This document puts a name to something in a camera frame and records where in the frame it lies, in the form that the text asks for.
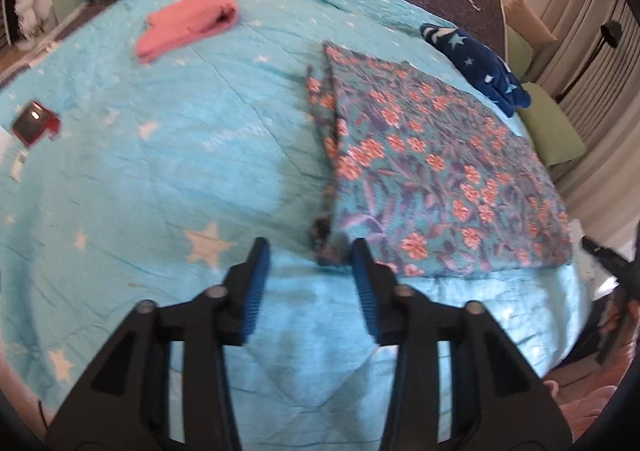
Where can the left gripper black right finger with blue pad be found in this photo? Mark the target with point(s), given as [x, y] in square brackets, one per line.
[460, 383]

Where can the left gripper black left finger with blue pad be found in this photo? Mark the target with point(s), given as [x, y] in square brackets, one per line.
[121, 401]

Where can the teal floral garment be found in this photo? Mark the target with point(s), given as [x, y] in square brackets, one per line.
[427, 175]

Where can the green cushion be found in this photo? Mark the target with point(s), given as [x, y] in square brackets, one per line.
[520, 53]
[554, 137]

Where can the white paper card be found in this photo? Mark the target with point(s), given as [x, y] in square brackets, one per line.
[6, 142]

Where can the red phone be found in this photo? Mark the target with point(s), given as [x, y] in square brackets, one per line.
[33, 122]

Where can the navy star fleece garment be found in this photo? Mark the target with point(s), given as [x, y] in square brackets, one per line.
[480, 66]

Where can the beige curtain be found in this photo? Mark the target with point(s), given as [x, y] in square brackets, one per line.
[593, 68]

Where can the beige pillow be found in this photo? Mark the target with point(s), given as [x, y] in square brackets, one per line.
[521, 17]

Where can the white plush toy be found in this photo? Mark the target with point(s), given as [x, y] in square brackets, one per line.
[27, 19]

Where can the pink folded garment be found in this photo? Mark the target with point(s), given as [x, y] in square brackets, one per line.
[183, 23]

